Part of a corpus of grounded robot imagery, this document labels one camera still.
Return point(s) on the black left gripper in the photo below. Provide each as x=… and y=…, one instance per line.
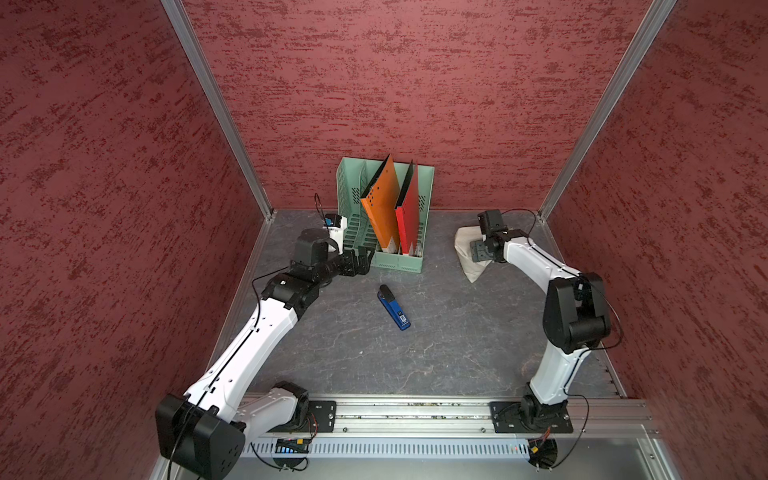
x=362, y=261

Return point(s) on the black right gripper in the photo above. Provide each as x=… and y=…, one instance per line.
x=478, y=252

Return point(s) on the beige cloth drawstring soil bag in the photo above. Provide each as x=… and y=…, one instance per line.
x=463, y=239

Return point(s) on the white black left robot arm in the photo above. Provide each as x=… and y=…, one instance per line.
x=206, y=430

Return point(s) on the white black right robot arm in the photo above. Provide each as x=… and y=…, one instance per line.
x=575, y=320

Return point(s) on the blue black stapler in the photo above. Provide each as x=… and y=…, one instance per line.
x=394, y=310

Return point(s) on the orange perforated folder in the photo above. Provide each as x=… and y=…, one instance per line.
x=379, y=200

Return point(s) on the red perforated folder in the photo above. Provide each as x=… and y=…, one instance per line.
x=407, y=211

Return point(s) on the green plastic file organizer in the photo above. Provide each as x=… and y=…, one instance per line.
x=352, y=176

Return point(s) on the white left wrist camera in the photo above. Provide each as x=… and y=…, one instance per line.
x=336, y=226

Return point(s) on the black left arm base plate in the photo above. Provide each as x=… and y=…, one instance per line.
x=311, y=416

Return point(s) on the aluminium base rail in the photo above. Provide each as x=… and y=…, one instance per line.
x=611, y=437

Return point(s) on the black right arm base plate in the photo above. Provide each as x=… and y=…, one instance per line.
x=510, y=417

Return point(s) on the aluminium left corner post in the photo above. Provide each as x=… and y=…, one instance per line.
x=183, y=28

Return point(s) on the aluminium corner post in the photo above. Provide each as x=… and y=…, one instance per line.
x=183, y=28
x=647, y=31

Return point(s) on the aluminium right corner post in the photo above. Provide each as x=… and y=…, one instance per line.
x=647, y=31

